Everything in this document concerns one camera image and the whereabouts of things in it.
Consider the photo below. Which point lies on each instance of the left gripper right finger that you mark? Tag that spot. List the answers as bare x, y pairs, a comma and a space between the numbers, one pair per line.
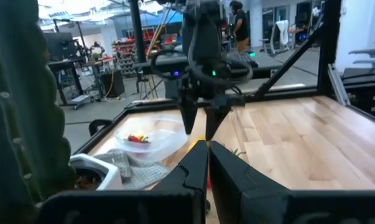
237, 186

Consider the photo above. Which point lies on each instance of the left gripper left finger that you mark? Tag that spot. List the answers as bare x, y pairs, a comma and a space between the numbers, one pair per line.
187, 177

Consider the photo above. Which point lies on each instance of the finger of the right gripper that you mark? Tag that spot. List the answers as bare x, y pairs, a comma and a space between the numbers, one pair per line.
213, 121
188, 115

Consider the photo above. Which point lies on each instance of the red plastic strawberry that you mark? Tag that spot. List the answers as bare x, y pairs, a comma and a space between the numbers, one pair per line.
209, 183
235, 152
133, 138

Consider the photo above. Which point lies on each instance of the yellow plastic lemon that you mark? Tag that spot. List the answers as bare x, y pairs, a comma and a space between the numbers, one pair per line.
196, 142

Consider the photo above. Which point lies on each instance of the yellow plastic banana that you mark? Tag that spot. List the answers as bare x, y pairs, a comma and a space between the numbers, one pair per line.
141, 137

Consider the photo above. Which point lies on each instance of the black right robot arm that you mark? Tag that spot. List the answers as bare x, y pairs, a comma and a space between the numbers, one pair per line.
206, 31

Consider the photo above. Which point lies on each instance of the keyboard with coloured backlight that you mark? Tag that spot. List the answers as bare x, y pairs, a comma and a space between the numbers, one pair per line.
240, 57

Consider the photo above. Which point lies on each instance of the grey waffle dish cloth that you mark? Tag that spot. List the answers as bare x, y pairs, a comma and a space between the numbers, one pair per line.
137, 174

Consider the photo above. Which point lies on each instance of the grey desk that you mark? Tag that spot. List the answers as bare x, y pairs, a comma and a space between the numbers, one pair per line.
168, 60

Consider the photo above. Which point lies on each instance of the person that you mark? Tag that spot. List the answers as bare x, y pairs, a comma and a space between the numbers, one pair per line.
241, 25

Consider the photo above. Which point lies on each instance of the black box on floor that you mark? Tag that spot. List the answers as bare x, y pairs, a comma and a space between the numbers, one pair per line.
115, 82

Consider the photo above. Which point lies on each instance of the red parts shelf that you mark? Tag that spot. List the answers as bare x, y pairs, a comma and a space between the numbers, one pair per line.
125, 56

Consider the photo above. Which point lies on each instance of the white draped chair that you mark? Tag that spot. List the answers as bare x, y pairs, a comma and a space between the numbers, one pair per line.
282, 31

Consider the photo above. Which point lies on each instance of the brown potting soil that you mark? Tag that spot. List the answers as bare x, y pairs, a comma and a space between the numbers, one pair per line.
87, 182

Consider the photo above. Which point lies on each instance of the black workbench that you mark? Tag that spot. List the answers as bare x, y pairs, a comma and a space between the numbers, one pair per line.
66, 63

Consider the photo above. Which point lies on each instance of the black monitor screen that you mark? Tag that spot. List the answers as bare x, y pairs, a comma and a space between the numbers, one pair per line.
61, 45

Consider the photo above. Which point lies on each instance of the grey office chair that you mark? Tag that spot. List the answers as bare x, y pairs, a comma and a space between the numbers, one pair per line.
364, 51

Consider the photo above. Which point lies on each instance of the green artificial cactus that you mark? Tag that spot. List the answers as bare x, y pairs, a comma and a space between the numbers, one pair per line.
19, 124

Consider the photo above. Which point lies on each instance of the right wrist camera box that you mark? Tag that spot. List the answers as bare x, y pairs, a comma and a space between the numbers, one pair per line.
206, 77

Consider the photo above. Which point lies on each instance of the black frame bracket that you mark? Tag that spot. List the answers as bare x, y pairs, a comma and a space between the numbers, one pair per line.
95, 126

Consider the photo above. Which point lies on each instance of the silver aluminium rail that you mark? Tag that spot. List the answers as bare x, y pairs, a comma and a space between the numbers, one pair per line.
339, 87

